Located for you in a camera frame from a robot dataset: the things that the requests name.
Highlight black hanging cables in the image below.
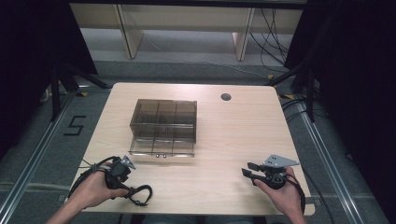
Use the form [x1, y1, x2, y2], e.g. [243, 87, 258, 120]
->
[248, 7, 291, 75]

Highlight transparent brown drawer cabinet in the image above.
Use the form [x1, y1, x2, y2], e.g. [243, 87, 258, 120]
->
[129, 98, 198, 145]

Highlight person's right hand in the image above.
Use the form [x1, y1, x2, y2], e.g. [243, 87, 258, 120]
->
[253, 166, 305, 217]

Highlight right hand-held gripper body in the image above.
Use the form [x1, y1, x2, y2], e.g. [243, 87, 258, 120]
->
[261, 154, 301, 190]

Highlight black looped strap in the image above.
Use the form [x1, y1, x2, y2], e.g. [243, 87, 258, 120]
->
[123, 184, 154, 207]

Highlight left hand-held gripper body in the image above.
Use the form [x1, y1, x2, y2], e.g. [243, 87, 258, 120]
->
[105, 154, 137, 190]

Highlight transparent brown drawer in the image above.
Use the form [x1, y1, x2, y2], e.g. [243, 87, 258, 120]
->
[128, 136, 196, 159]

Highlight black wrist strap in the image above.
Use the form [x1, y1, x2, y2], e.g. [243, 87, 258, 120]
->
[284, 173, 307, 215]

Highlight metal floor rail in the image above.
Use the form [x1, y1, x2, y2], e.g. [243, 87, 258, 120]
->
[0, 91, 78, 224]
[294, 101, 366, 224]

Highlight black curtain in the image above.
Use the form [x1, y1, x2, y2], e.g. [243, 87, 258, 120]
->
[283, 0, 396, 224]
[0, 0, 98, 161]

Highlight black floor cables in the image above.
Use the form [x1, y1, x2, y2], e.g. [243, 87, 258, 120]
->
[279, 96, 330, 123]

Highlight black floor cable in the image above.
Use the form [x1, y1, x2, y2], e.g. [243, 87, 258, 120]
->
[302, 169, 336, 224]

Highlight person's left hand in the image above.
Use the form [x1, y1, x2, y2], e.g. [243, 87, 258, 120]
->
[68, 161, 130, 210]

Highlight black metal stand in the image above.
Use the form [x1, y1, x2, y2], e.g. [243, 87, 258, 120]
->
[264, 60, 330, 124]
[49, 61, 112, 123]

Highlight light wooden bench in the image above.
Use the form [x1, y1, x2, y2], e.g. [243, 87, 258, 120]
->
[69, 2, 304, 63]

